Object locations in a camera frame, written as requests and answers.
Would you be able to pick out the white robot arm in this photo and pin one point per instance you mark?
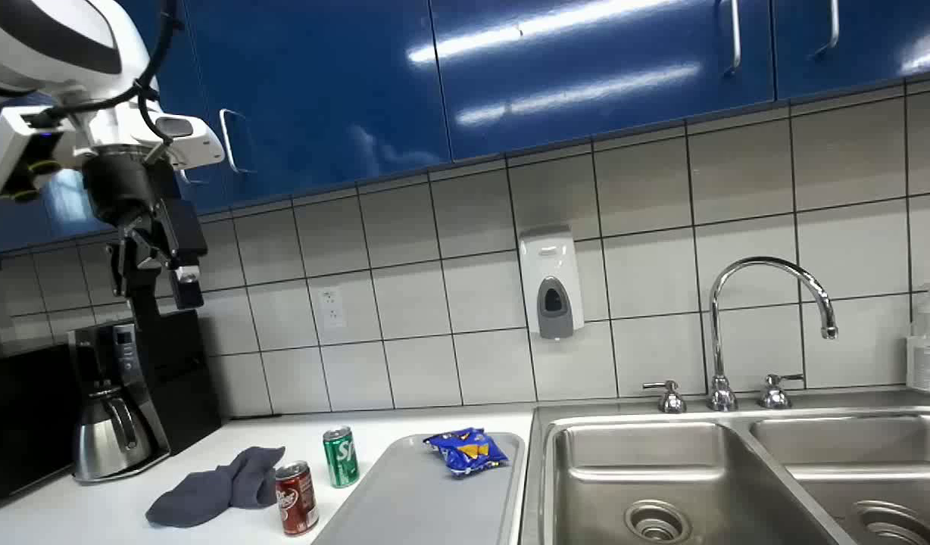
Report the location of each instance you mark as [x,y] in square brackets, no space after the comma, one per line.
[81,90]

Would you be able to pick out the blue upper cabinets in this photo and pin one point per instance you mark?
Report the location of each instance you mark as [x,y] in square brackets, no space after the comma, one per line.
[314,96]

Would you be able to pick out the steel coffee carafe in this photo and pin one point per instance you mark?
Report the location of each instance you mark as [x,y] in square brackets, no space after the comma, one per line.
[109,437]

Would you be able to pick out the black coffee maker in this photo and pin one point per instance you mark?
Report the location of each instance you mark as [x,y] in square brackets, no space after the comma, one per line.
[160,367]

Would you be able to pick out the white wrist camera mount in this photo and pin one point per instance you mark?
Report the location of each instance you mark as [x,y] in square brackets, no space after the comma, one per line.
[32,146]

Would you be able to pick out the red soda can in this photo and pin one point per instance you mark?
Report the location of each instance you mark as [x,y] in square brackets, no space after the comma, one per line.
[296,496]

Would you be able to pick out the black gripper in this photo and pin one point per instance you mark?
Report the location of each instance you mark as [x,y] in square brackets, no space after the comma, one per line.
[139,194]

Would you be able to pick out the black microwave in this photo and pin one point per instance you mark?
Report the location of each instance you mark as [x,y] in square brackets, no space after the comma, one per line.
[38,414]

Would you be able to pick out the white soap dispenser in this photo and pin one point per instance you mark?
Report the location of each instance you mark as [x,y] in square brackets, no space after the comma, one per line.
[553,281]

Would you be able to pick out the blue chips bag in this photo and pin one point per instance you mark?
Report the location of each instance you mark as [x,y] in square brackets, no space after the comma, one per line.
[467,452]

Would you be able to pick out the stainless steel double sink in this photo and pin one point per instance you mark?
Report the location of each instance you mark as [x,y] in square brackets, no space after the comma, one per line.
[802,475]

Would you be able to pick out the dark grey cloth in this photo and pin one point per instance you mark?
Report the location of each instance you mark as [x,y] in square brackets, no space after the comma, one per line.
[244,483]

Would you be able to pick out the chrome sink faucet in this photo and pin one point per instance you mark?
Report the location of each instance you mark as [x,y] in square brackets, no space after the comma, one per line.
[719,388]

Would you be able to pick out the green soda can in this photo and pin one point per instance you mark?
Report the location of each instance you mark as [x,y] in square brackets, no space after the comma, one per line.
[340,454]

